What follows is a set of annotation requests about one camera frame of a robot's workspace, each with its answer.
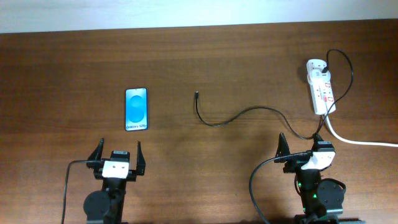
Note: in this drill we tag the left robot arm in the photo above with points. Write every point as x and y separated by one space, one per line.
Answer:
106 205

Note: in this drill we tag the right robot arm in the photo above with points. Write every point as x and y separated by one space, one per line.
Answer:
322 199

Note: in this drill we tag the white USB charger plug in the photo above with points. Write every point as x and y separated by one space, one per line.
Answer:
318 75

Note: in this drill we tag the blue screen Galaxy smartphone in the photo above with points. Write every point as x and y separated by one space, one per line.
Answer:
136 115

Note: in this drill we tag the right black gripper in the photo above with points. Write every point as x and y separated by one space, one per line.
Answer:
291 166

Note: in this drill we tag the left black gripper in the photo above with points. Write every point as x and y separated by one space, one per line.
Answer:
91 162

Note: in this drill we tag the white power strip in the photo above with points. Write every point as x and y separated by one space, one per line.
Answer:
322 94

